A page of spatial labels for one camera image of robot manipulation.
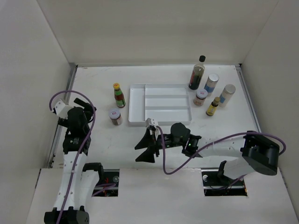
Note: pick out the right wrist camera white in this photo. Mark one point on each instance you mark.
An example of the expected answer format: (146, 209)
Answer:
(151, 122)

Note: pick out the light spice jar white lid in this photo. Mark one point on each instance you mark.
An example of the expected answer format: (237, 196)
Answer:
(200, 97)

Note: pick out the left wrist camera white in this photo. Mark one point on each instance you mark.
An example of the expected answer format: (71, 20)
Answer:
(61, 109)

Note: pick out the green label chili sauce bottle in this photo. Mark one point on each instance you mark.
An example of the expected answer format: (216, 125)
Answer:
(118, 95)

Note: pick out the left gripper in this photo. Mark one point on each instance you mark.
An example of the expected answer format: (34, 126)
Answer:
(88, 112)

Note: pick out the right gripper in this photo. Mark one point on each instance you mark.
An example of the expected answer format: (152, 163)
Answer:
(148, 141)

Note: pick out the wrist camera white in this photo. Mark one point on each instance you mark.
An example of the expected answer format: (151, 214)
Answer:
(151, 122)
(61, 109)

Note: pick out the dark spice jar white lid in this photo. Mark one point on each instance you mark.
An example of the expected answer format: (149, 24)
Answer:
(115, 116)

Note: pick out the blue label white canister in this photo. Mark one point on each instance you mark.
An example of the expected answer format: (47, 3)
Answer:
(211, 83)
(227, 94)

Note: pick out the tall dark soy sauce bottle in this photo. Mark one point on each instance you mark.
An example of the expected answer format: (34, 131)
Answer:
(197, 73)

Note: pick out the small yellow label bottle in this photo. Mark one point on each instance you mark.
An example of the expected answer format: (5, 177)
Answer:
(213, 106)

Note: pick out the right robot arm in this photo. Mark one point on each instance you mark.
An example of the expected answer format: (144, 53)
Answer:
(250, 151)

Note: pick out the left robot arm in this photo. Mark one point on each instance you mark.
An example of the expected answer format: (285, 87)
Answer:
(79, 177)

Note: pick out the white divided tray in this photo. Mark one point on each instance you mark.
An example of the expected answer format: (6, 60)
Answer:
(165, 103)

